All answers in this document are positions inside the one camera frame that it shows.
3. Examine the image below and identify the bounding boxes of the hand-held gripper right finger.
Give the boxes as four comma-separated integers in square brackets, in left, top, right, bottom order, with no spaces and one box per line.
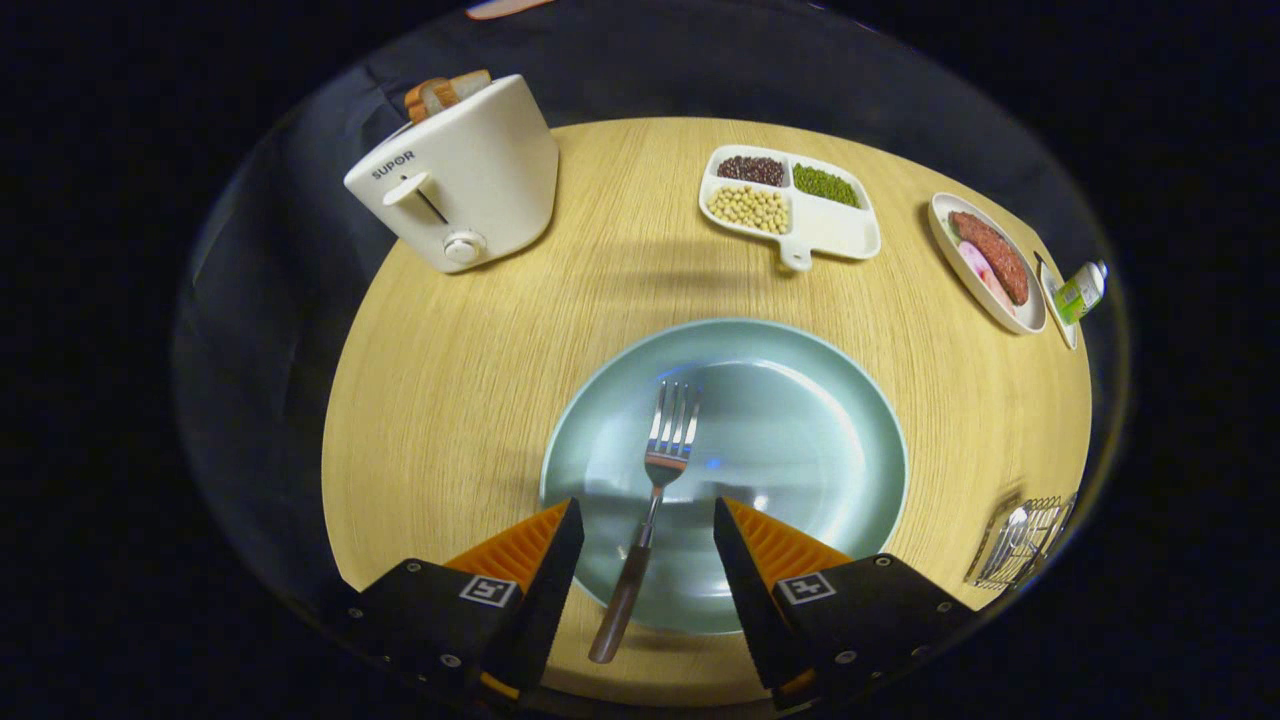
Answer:
[712,495,976,713]

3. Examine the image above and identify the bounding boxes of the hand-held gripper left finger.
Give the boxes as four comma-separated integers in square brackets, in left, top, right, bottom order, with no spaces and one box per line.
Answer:
[345,497,586,703]

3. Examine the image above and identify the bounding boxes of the metal spoon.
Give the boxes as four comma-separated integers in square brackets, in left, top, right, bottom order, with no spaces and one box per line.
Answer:
[985,505,1031,581]

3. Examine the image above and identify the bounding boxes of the light blue round plate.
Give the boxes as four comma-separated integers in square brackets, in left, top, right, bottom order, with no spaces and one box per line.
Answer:
[539,318,909,636]

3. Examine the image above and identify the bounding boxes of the square metal tray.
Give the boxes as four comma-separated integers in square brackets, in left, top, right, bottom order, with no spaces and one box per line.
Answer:
[964,490,1079,591]

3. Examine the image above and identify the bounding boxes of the white divided dish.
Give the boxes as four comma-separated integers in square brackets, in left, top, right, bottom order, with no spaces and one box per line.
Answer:
[698,145,883,273]

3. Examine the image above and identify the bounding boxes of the yellow soybeans portion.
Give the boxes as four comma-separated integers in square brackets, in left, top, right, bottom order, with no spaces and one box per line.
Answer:
[706,184,791,236]

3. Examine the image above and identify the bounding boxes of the pink ham slices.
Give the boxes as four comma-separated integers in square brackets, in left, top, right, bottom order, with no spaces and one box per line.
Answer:
[958,240,1016,316]

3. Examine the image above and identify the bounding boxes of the beige round food plate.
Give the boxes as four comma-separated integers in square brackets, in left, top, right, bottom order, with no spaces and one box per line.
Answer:
[928,192,1048,335]

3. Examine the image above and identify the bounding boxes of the white square saucer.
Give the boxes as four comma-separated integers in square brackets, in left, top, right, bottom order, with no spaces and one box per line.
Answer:
[1034,250,1081,351]

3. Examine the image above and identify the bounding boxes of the brown meat steak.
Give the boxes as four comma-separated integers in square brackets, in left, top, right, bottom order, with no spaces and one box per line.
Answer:
[949,211,1030,306]

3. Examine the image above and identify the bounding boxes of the green beans portion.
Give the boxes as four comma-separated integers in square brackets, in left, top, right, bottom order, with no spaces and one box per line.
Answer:
[793,163,860,209]

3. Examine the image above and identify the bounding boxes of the dark red beans portion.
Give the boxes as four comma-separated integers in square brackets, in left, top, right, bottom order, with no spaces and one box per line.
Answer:
[716,155,787,188]

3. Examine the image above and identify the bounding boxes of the white toaster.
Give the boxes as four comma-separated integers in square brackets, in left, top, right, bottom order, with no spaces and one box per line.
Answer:
[343,73,560,275]

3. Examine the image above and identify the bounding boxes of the green labelled metal bottle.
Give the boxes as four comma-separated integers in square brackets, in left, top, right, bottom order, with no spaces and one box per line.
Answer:
[1052,260,1109,326]

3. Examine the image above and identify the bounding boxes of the toasted bread slices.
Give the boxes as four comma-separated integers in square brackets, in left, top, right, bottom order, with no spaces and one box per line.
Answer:
[404,69,493,125]

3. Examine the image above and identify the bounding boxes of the fork with brown handle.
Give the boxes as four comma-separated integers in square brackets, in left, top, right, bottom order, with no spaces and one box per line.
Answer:
[588,380,701,665]

